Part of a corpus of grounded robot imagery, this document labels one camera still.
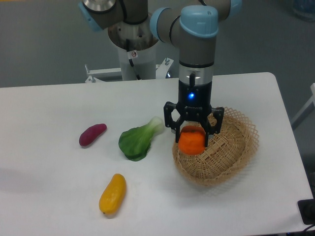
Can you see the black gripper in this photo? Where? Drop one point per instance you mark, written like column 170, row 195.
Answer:
column 194, row 105

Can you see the orange fruit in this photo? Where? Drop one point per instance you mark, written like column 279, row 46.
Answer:
column 192, row 140

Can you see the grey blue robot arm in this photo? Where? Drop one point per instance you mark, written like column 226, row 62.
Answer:
column 192, row 28

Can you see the woven wicker basket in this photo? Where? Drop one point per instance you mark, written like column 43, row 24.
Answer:
column 226, row 155

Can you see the green bok choy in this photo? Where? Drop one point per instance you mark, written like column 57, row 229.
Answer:
column 136, row 142

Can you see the purple sweet potato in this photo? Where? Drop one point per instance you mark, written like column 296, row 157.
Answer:
column 91, row 134

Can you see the yellow mango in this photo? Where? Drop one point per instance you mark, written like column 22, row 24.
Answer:
column 113, row 195

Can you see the black device at edge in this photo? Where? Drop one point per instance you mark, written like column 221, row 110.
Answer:
column 307, row 211

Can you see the blue water jug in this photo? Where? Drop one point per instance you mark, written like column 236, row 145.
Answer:
column 304, row 9

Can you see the white mounting bracket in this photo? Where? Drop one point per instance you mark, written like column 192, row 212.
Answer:
column 163, row 71

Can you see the white metal frame right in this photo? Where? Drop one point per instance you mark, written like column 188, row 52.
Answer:
column 305, row 110

